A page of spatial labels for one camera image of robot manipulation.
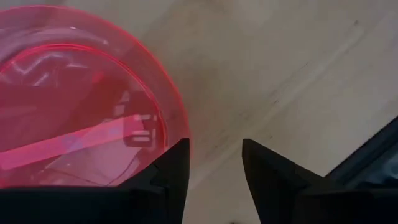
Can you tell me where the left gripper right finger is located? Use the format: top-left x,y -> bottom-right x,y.
242,138 -> 398,224

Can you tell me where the translucent pink plastic plate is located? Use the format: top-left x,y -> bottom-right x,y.
0,4 -> 191,189

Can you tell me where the black table edge rail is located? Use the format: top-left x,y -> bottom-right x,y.
325,115 -> 398,191

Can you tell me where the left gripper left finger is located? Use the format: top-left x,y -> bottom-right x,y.
0,138 -> 191,224

